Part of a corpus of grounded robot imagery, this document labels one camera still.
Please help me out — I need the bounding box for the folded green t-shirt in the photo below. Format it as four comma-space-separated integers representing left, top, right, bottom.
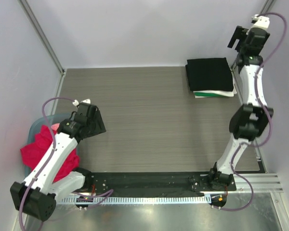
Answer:
193, 91, 222, 98

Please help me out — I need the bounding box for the black t-shirt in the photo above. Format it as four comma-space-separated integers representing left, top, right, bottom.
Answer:
185, 57, 234, 92

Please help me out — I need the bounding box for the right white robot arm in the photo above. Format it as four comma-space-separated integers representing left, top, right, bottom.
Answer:
206, 26, 274, 191

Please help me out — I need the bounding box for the pink t-shirt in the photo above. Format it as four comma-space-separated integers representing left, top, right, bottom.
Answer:
51, 123, 60, 131

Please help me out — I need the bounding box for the right aluminium frame post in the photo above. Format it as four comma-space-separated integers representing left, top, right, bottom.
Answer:
227, 0, 275, 72

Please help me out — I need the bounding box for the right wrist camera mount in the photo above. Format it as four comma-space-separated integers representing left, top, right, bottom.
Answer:
251, 14, 270, 31

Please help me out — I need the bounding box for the aluminium rail bracket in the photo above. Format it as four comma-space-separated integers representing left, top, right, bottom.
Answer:
234, 173, 283, 193

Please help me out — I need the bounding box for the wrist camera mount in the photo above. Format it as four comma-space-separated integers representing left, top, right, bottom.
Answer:
72, 99, 98, 122
251, 14, 270, 31

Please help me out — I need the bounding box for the left aluminium frame post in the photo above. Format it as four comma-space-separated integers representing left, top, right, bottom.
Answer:
18, 0, 65, 76

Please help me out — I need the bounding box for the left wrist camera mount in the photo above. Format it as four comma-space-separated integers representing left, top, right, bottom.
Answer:
72, 99, 98, 122

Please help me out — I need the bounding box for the aluminium frame post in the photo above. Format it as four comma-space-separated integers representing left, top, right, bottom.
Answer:
227, 0, 275, 72
18, 0, 65, 76

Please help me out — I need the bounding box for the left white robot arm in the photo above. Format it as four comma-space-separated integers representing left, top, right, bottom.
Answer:
10, 103, 106, 221

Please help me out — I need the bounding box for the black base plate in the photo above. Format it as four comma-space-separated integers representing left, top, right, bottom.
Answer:
82, 172, 236, 198

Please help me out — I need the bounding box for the slotted cable duct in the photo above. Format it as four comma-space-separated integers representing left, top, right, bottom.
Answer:
58, 194, 211, 205

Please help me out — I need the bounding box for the red t-shirt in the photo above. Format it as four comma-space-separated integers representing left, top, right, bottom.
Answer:
19, 125, 81, 181

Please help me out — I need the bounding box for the blue plastic basket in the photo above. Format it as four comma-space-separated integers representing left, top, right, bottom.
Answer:
24, 112, 81, 179

